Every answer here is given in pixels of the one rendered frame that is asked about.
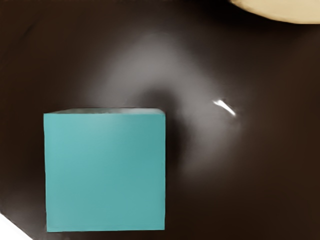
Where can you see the cream round plate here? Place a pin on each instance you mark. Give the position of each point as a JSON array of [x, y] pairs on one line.
[[282, 10]]

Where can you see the teal block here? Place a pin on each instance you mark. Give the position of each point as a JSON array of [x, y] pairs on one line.
[[105, 172]]

